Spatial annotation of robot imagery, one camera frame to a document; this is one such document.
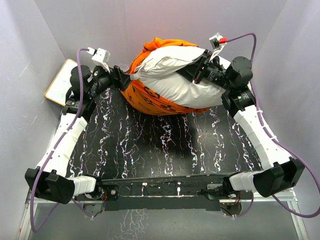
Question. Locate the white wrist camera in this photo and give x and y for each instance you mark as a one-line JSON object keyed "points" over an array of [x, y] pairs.
{"points": [[100, 57], [218, 42]]}

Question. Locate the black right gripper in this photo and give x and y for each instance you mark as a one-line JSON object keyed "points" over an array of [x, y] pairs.
{"points": [[194, 71]]}

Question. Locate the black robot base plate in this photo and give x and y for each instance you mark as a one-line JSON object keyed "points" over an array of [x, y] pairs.
{"points": [[200, 191]]}

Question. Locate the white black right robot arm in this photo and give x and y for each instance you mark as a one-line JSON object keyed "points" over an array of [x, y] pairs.
{"points": [[280, 170]]}

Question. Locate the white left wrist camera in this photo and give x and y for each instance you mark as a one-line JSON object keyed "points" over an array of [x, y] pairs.
{"points": [[100, 57]]}

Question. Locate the white pillow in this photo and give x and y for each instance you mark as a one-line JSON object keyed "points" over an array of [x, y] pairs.
{"points": [[158, 72]]}

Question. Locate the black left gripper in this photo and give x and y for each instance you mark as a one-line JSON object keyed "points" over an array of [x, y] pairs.
{"points": [[118, 79]]}

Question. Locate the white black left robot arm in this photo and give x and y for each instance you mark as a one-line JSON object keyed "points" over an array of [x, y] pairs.
{"points": [[48, 179]]}

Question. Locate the small white dry-erase board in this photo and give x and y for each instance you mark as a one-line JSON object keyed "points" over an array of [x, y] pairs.
{"points": [[57, 90]]}

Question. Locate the orange patterned plush pillowcase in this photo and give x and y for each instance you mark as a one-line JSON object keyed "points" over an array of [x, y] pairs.
{"points": [[146, 100]]}

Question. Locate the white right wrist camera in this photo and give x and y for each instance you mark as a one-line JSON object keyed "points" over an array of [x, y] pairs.
{"points": [[218, 42]]}

